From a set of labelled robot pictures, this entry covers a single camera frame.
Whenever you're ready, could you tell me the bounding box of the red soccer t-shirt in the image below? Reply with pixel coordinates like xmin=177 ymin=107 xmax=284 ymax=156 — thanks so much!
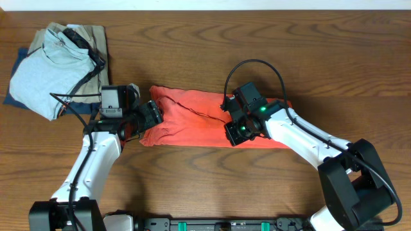
xmin=139 ymin=85 xmax=293 ymax=150

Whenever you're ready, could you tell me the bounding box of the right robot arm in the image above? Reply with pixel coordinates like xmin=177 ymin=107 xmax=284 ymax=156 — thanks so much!
xmin=222 ymin=96 xmax=400 ymax=230

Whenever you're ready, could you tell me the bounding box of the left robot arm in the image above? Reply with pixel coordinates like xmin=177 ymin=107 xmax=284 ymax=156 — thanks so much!
xmin=28 ymin=100 xmax=163 ymax=230

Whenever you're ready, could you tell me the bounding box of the folded navy garment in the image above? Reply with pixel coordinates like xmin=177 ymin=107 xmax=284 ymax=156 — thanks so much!
xmin=3 ymin=47 xmax=100 ymax=114

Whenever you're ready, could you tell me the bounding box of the folded khaki garment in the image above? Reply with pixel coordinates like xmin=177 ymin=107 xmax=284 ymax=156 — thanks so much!
xmin=47 ymin=22 xmax=109 ymax=103

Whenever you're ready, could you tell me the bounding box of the folded black jacket orange trim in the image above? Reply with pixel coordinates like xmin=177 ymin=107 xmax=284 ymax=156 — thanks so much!
xmin=69 ymin=47 xmax=100 ymax=106

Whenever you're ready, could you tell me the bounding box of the folded light grey shirt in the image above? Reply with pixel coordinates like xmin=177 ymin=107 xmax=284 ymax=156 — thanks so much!
xmin=10 ymin=30 xmax=94 ymax=121

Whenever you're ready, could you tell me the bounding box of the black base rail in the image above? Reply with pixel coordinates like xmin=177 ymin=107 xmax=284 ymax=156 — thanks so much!
xmin=102 ymin=210 xmax=315 ymax=231

